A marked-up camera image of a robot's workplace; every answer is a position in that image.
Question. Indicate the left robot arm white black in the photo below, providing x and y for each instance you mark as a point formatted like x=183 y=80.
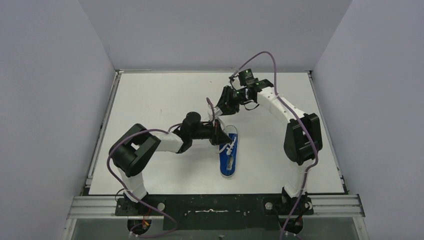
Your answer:
x=133 y=151

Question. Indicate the white shoelace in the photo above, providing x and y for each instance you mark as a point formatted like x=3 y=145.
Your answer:
x=228 y=129

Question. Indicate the blue canvas sneaker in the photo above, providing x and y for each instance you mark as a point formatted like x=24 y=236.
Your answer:
x=227 y=165

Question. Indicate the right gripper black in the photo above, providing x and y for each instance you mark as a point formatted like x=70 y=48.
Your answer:
x=226 y=104

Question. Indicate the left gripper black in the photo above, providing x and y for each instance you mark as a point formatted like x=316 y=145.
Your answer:
x=215 y=135

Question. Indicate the left side aluminium rail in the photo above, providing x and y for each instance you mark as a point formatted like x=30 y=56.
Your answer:
x=103 y=127

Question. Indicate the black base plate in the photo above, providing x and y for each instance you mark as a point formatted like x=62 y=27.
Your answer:
x=230 y=211

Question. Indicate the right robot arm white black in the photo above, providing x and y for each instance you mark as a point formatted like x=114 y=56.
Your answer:
x=303 y=137

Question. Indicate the right side aluminium rail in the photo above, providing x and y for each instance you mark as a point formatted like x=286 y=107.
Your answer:
x=325 y=125

